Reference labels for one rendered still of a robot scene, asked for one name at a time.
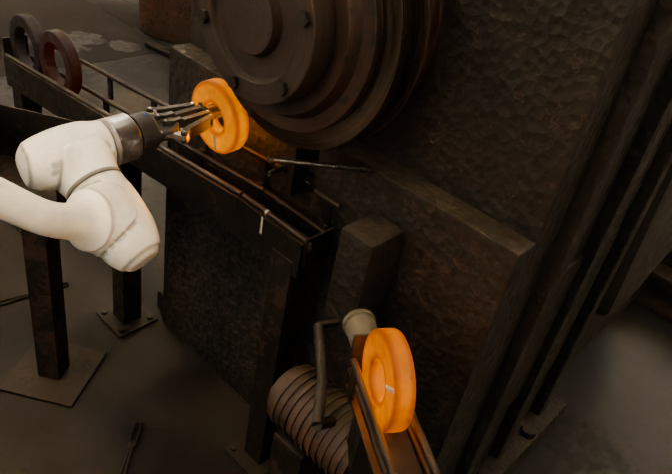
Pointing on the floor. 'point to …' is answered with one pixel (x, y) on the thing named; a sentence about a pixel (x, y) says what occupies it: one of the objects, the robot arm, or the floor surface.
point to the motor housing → (313, 441)
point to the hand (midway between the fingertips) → (219, 109)
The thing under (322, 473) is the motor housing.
